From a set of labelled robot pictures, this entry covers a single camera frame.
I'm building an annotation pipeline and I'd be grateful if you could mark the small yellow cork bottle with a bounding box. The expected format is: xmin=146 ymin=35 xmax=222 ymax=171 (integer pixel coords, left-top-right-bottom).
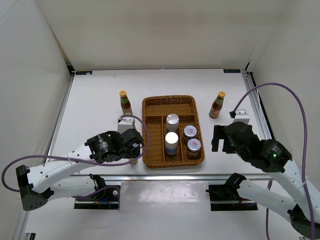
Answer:
xmin=130 ymin=158 xmax=138 ymax=164

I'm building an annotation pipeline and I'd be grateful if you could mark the brown jar white lid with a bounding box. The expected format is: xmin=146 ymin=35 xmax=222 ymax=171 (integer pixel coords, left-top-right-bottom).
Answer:
xmin=186 ymin=138 xmax=202 ymax=159
xmin=183 ymin=125 xmax=198 ymax=144

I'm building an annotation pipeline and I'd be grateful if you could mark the silver lid blue can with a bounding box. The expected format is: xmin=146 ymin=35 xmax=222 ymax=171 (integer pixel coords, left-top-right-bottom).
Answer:
xmin=164 ymin=132 xmax=179 ymax=156

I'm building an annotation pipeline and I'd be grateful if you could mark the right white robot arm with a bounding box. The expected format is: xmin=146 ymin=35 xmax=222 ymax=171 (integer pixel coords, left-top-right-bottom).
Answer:
xmin=211 ymin=122 xmax=320 ymax=240

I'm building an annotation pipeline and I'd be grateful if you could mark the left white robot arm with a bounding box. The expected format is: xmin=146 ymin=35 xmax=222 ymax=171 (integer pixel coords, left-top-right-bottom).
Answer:
xmin=16 ymin=128 xmax=144 ymax=211

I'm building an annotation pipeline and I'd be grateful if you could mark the red label sauce bottle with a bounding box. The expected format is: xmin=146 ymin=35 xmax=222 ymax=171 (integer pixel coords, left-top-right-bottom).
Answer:
xmin=209 ymin=91 xmax=226 ymax=119

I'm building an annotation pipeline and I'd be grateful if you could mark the green label sauce bottle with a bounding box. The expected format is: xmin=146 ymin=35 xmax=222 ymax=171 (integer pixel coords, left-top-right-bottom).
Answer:
xmin=119 ymin=90 xmax=133 ymax=115

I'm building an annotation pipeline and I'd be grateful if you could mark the woven wicker divided basket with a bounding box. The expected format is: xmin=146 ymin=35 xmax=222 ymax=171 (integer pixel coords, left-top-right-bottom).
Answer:
xmin=142 ymin=95 xmax=205 ymax=169

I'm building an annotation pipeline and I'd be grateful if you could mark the right blue table label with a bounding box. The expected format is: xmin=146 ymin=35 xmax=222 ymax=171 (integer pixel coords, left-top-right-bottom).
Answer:
xmin=223 ymin=69 xmax=241 ymax=74

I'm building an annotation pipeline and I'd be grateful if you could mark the blue table label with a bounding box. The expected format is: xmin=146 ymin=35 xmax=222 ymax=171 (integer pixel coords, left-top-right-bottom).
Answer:
xmin=223 ymin=69 xmax=241 ymax=74
xmin=75 ymin=71 xmax=93 ymax=76

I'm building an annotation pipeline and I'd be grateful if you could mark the left blue table label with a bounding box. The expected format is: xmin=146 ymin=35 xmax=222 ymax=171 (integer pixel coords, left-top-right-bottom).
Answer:
xmin=75 ymin=71 xmax=93 ymax=76

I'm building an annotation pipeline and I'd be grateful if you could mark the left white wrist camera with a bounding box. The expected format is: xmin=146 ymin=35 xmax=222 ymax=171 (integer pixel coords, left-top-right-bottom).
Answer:
xmin=117 ymin=117 xmax=136 ymax=134

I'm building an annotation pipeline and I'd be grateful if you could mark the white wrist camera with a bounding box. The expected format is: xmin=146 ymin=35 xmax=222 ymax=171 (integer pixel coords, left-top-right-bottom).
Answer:
xmin=233 ymin=109 xmax=250 ymax=124
xmin=117 ymin=117 xmax=136 ymax=134

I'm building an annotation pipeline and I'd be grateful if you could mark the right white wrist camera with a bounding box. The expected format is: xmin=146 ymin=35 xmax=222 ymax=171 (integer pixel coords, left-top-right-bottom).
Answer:
xmin=233 ymin=109 xmax=250 ymax=124

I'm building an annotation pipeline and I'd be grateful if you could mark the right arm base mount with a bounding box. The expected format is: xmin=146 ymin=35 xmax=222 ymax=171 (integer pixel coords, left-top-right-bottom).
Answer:
xmin=205 ymin=173 xmax=258 ymax=212

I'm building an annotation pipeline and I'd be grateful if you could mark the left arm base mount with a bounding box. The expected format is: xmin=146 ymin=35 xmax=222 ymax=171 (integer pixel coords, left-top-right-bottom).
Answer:
xmin=73 ymin=174 xmax=121 ymax=210

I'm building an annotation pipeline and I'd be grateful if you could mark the front aluminium rail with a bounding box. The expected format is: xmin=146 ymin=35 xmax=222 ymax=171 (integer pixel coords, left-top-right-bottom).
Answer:
xmin=27 ymin=173 xmax=273 ymax=181

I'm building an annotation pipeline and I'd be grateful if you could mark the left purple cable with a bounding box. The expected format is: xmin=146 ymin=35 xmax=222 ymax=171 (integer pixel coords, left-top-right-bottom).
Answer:
xmin=1 ymin=114 xmax=151 ymax=210

